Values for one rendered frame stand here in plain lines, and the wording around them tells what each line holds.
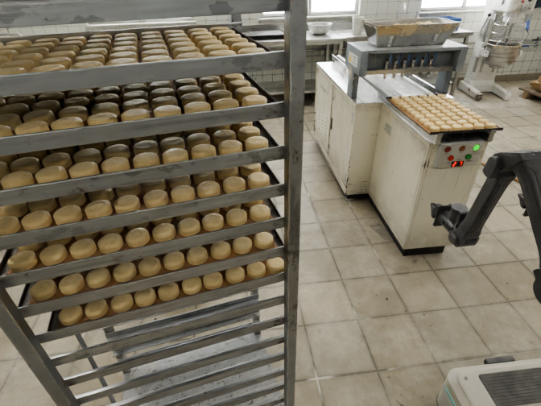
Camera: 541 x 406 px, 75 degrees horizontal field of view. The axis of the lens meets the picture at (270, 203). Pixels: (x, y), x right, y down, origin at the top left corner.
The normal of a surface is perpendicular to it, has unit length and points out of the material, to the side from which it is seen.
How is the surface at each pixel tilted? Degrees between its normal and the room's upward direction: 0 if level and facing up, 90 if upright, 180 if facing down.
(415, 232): 90
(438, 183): 90
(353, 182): 90
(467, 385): 0
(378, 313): 0
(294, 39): 90
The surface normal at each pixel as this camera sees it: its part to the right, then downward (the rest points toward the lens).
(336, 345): -0.02, -0.83
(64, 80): 0.31, 0.53
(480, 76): -0.03, 0.56
